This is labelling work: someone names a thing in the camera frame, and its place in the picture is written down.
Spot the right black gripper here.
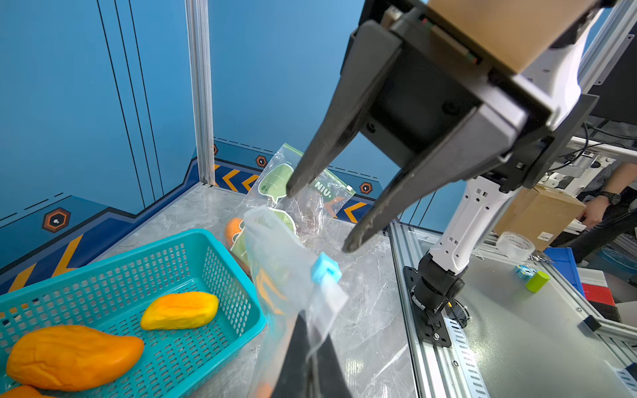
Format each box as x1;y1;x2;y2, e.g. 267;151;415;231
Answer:
286;1;597;253

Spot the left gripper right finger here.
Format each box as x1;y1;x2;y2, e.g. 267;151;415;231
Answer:
313;336;352;398

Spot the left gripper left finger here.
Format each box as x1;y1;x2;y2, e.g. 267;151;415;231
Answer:
271;311;311;398

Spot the clear blue-zip bag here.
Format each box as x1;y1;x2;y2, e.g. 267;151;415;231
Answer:
244;207;348;397

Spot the slim yellow mango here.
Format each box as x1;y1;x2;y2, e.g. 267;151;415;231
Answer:
140;292;219;331

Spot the clear green-zip bag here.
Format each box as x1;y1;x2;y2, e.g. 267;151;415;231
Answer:
225;144;355;273

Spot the yellow top mango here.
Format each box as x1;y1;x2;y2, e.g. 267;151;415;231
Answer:
6;325;144;392

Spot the smooth orange basket mango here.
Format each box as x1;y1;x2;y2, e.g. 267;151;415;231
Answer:
0;386;51;398

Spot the person's forearm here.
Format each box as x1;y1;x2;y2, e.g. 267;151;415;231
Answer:
581;162;636;230

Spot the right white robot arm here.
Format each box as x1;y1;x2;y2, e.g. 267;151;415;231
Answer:
286;1;614;317

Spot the teal plastic basket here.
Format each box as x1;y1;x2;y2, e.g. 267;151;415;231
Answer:
1;229;265;397

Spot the cardboard box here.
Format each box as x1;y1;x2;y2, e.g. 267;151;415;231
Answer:
494;186;586;251

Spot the clear tape roll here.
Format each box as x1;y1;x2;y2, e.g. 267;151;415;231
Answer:
495;232;536;262

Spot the green cylinder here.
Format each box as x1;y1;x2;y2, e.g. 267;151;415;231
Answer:
525;271;551;294

